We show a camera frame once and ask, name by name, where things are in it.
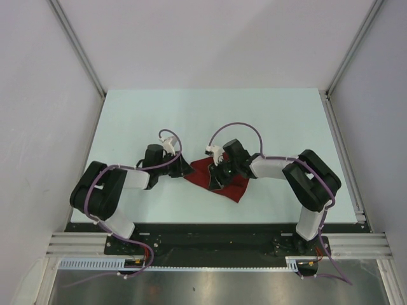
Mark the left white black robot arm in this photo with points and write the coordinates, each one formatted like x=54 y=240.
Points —
x=98 y=192

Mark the left white cable duct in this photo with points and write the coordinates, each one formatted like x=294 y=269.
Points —
x=98 y=264

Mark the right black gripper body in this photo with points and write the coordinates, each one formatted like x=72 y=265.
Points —
x=224 y=173

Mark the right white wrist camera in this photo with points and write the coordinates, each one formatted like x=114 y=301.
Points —
x=216 y=153

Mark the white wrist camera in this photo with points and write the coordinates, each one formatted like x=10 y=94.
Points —
x=168 y=143
x=216 y=153

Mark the right aluminium table rail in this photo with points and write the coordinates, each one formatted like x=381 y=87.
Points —
x=348 y=172

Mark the dark red cloth napkin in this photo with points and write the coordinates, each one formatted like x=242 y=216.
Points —
x=200 y=177

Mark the right aluminium frame post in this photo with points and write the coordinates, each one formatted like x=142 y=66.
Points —
x=356 y=43

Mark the white cable duct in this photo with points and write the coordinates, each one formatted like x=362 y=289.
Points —
x=301 y=262
x=98 y=264

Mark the left aluminium frame post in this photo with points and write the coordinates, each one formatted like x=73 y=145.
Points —
x=73 y=39

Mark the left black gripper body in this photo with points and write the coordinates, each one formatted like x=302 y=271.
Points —
x=173 y=169

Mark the front aluminium extrusion rail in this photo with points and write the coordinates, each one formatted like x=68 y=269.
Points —
x=76 y=245

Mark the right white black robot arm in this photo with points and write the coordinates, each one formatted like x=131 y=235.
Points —
x=314 y=184

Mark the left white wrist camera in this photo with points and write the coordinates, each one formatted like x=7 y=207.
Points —
x=168 y=143

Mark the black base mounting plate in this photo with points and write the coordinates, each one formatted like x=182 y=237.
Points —
x=233 y=245

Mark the right white cable duct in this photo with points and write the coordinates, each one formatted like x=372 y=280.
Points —
x=301 y=262

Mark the aluminium frame post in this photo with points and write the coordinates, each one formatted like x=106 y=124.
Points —
x=73 y=39
x=356 y=43

